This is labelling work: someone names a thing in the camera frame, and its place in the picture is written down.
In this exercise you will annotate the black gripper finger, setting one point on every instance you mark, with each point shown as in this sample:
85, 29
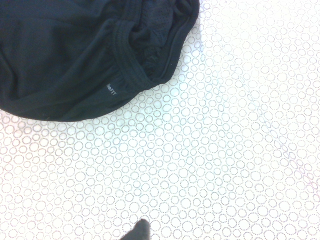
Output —
137, 231

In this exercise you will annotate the black athletic shorts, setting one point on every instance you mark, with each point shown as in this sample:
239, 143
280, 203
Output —
55, 57

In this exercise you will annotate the white circle-patterned cloth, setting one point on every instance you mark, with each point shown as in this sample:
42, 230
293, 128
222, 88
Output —
205, 155

